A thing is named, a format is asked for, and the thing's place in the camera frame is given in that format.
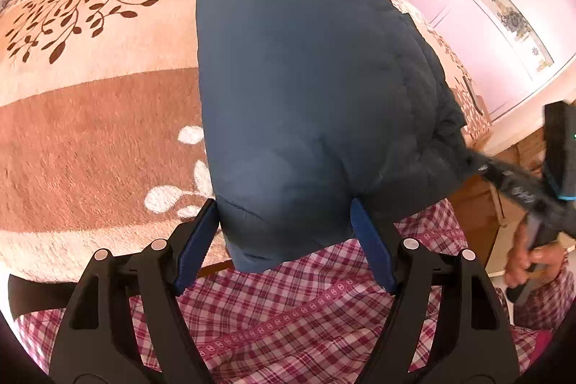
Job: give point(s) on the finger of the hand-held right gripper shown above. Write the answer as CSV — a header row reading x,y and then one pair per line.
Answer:
x,y
508,181

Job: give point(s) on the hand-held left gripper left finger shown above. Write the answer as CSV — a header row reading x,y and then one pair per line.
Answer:
x,y
198,249

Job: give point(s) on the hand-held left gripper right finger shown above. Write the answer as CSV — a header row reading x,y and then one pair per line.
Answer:
x,y
373,249

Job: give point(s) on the dark blue padded jacket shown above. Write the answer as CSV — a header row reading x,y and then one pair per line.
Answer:
x,y
306,96

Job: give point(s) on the person's right hand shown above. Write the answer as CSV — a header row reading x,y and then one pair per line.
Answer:
x,y
528,258

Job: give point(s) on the red plaid clothing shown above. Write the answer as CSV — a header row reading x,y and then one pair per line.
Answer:
x,y
292,321

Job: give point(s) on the beige leaf-print blanket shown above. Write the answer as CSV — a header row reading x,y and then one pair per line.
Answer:
x,y
99,118

